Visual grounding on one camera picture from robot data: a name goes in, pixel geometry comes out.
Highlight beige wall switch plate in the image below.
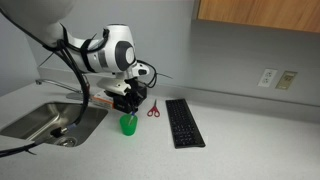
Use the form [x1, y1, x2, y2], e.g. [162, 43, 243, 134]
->
[275, 70, 298, 91]

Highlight black computer keyboard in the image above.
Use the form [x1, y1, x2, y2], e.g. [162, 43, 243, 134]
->
[165, 98, 207, 149]

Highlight wooden wall cabinet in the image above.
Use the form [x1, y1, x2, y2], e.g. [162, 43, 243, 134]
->
[196, 0, 320, 34]

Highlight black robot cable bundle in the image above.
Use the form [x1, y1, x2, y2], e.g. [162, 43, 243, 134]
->
[0, 7, 111, 158]

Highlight black looped wrist cable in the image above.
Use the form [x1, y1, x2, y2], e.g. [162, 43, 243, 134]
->
[135, 59, 158, 90]

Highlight red handled scissors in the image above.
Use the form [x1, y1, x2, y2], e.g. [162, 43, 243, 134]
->
[146, 99, 161, 118]

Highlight white wall power outlet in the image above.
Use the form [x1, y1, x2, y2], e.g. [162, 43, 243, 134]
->
[257, 68, 278, 88]

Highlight green plastic cup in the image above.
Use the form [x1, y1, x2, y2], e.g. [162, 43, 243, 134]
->
[119, 114, 139, 137]

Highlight blue pen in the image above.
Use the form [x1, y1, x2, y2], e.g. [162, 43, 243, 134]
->
[128, 111, 136, 126]

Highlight white wrist mount plate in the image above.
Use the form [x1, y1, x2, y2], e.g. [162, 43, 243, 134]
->
[96, 77, 133, 98]

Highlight chrome sink faucet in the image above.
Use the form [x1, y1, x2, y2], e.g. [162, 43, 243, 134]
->
[35, 78, 84, 101]

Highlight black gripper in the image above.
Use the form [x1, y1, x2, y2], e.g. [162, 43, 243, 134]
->
[104, 79, 140, 116]

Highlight orange and white box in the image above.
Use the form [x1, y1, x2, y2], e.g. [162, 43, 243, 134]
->
[90, 93, 116, 110]

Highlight stainless steel sink basin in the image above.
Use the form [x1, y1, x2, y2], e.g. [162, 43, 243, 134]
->
[0, 101, 109, 148]

